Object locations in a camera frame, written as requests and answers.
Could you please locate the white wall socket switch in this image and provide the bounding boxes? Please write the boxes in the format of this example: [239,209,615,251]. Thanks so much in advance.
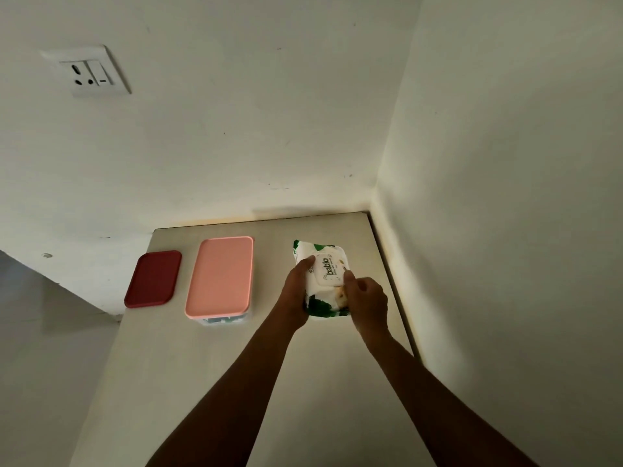
[40,44,132,99]

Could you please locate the person's left hand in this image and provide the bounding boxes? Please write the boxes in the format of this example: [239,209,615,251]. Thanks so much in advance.
[278,255,318,329]

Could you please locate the person's right forearm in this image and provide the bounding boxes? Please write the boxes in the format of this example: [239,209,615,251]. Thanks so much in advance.
[362,326,541,467]

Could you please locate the pink plastic lid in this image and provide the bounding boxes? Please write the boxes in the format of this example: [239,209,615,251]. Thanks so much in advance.
[184,235,255,320]

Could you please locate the person's left forearm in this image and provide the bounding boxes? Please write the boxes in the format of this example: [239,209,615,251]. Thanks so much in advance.
[145,311,308,467]

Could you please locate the dark red plastic lid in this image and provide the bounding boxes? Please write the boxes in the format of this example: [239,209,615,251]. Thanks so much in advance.
[123,249,183,309]

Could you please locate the person's right hand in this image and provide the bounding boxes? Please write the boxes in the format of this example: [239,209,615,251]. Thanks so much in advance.
[342,269,390,339]

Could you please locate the large clear plastic container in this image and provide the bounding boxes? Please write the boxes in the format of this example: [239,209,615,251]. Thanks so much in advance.
[196,309,252,328]

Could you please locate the white green wet wipes pack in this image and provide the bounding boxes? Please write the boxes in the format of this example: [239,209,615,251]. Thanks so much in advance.
[292,239,352,320]

